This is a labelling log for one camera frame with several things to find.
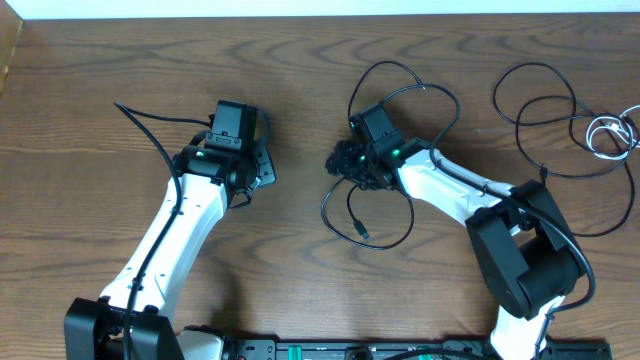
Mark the white USB cable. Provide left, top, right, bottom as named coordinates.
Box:
left=584, top=103, right=640, bottom=162

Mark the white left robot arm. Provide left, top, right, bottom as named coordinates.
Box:
left=64, top=134, right=275, bottom=359

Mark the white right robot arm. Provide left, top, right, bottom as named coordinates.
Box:
left=325, top=139, right=593, bottom=359

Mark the cardboard side panel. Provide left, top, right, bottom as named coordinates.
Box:
left=0, top=0, right=24, bottom=92

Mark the black right camera cable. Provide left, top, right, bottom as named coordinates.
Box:
left=382, top=83, right=597, bottom=360

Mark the black camera cable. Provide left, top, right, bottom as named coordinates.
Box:
left=113, top=101, right=214, bottom=360
left=382, top=83, right=597, bottom=360

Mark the black left camera cable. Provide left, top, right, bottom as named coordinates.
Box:
left=113, top=101, right=214, bottom=360

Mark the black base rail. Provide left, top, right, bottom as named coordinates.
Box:
left=169, top=324, right=614, bottom=360

